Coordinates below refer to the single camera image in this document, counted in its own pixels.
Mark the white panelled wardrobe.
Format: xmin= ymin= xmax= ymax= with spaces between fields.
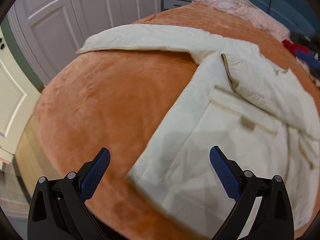
xmin=8 ymin=0 xmax=161 ymax=85

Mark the cream quilted robe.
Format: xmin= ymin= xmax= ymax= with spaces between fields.
xmin=80 ymin=24 xmax=319 ymax=239

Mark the orange plush bed cover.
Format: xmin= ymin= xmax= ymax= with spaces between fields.
xmin=34 ymin=2 xmax=319 ymax=239

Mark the red garment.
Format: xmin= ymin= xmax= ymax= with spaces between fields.
xmin=282 ymin=40 xmax=308 ymax=56

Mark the dark blue nightstand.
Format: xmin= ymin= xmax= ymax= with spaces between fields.
xmin=161 ymin=0 xmax=192 ymax=11

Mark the white door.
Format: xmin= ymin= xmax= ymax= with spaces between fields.
xmin=1 ymin=34 xmax=40 ymax=162

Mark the pink floral duvet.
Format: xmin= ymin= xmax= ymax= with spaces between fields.
xmin=193 ymin=0 xmax=290 ymax=42

